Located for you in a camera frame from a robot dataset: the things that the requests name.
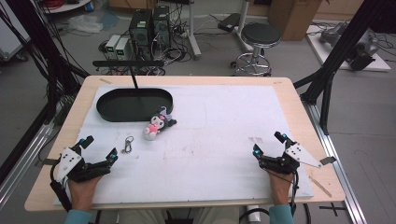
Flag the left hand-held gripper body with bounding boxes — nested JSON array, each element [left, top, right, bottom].
[[55, 146, 112, 185]]

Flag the black T-shaped stand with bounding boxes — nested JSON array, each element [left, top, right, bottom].
[[92, 59, 165, 106]]

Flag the beige tape strip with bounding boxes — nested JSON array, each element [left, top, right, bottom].
[[307, 175, 333, 199]]

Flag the white table mat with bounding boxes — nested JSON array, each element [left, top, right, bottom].
[[52, 84, 315, 206]]

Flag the slim black computer tower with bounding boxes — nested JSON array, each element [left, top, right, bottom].
[[151, 5, 172, 49]]

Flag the white flat board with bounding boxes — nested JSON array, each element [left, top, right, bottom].
[[305, 24, 392, 73]]

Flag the left hand-held gripper black cable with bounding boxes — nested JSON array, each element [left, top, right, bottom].
[[49, 160, 73, 213]]

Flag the aluminium rail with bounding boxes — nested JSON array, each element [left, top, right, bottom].
[[302, 100, 369, 224], [0, 122, 55, 208]]

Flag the person's right hand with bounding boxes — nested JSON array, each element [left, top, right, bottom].
[[266, 169, 295, 206]]

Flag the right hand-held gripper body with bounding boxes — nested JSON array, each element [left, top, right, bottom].
[[259, 142, 323, 175]]

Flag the metal carabiner clip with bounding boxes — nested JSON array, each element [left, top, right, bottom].
[[121, 135, 135, 155]]

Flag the right hand-held gripper black cable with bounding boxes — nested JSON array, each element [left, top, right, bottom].
[[289, 171, 301, 217]]

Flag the black frame strut with cables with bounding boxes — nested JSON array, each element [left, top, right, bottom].
[[0, 0, 92, 125]]

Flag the white stand leg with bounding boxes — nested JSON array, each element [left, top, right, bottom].
[[233, 0, 254, 53], [186, 0, 203, 61]]

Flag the grey tape piece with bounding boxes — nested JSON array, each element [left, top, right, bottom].
[[319, 156, 338, 166], [35, 158, 60, 168]]

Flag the black round stool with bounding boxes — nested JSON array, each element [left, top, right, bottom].
[[230, 22, 282, 77]]

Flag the person's beige trousers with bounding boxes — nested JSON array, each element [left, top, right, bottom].
[[117, 206, 241, 224]]

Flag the clear plastic bag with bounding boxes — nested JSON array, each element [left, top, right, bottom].
[[67, 14, 104, 35]]

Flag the black oval tray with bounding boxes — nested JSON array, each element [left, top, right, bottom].
[[95, 88, 175, 123]]

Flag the grey machine on white board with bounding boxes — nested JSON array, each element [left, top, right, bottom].
[[318, 21, 380, 72]]

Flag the flat black box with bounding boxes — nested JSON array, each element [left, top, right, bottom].
[[217, 12, 242, 34]]

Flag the hand-held gripper black cable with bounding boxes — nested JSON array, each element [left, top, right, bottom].
[[49, 160, 73, 213], [289, 171, 301, 217]]

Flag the person's left hand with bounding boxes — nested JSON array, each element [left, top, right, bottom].
[[67, 175, 105, 213]]

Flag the brown cardboard box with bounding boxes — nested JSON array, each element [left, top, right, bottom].
[[267, 0, 323, 42]]

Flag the round white table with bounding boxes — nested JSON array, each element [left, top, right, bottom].
[[42, 0, 93, 14]]

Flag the large black computer tower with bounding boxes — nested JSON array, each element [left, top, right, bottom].
[[128, 8, 154, 61]]

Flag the black and pink plush toy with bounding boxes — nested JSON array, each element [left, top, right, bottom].
[[142, 105, 178, 142]]

